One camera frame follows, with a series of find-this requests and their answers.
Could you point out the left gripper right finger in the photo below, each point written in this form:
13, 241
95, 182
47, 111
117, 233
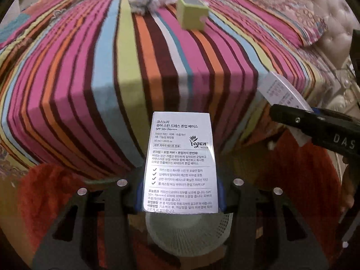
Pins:
266, 232

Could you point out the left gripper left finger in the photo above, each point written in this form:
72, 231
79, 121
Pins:
72, 240

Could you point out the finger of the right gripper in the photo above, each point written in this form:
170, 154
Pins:
304, 120

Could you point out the white cosmetic box with text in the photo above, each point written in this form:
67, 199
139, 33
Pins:
180, 175

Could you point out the green cube box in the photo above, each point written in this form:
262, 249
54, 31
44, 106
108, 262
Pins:
191, 14

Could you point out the large white paper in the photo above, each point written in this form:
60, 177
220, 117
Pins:
141, 7

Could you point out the tufted cream headboard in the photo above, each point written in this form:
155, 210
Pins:
335, 46

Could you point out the white mesh waste basket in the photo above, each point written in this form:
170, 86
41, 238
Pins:
189, 235

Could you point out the floral pink pillow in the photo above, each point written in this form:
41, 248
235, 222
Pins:
299, 25

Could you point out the striped colourful bed sheet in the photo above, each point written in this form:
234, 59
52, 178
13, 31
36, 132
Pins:
79, 88

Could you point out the folded pink orange quilt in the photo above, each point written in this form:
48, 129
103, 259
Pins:
18, 25

